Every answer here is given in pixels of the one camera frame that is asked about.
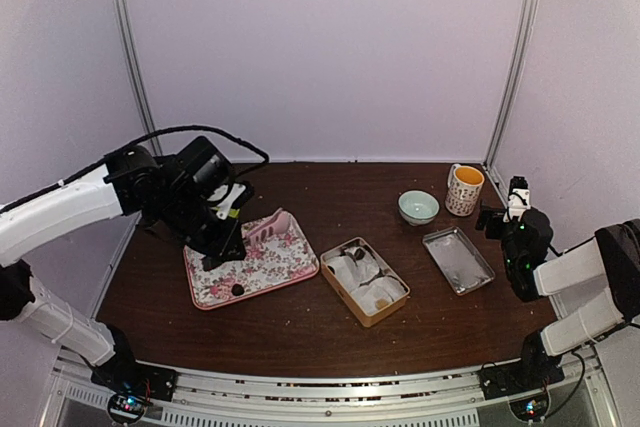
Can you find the aluminium corner post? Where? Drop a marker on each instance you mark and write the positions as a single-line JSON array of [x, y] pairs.
[[133, 66], [524, 31]]

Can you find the front aluminium frame rail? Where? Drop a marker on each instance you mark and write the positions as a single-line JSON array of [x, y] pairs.
[[441, 398]]

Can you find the right rear aluminium corner post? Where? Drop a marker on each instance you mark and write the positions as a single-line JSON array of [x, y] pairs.
[[524, 31]]

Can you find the circuit board with leds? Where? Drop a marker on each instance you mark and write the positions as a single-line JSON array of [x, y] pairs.
[[530, 409], [126, 409]]

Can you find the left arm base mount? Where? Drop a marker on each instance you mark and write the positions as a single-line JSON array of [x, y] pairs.
[[123, 374]]

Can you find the left circuit board with leds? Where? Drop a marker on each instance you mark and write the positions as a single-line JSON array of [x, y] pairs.
[[126, 409]]

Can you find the light blue ceramic bowl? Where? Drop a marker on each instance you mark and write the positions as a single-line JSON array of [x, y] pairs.
[[418, 208]]

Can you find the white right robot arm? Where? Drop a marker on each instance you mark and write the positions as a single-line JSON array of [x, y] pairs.
[[619, 246]]

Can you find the dark rose chocolate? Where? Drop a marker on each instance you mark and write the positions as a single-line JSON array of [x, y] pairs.
[[358, 253], [237, 290]]

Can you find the bear print tin lid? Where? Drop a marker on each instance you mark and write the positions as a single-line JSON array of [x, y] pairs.
[[458, 260]]

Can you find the pink floral serving tray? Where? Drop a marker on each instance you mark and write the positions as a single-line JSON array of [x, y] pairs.
[[281, 261]]

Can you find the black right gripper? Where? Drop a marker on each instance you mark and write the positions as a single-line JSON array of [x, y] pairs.
[[491, 231]]

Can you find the pink metal tongs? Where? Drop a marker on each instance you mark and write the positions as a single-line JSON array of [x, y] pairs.
[[277, 224]]

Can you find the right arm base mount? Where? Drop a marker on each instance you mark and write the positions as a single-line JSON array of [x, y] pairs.
[[533, 370]]

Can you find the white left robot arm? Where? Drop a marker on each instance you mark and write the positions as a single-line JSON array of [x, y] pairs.
[[111, 188]]

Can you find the right circuit board with leds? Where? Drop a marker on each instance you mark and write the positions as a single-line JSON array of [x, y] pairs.
[[530, 409]]

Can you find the tan tin box paper cups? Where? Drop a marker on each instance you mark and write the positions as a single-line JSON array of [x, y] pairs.
[[360, 283]]

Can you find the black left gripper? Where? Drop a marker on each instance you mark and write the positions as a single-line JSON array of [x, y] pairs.
[[219, 249]]

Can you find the white floral mug yellow inside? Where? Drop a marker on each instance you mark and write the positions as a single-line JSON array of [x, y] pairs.
[[464, 186]]

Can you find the right side aluminium base rail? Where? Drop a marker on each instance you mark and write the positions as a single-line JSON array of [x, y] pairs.
[[592, 320]]

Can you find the left rear aluminium corner post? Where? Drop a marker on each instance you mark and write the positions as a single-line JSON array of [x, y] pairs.
[[133, 66]]

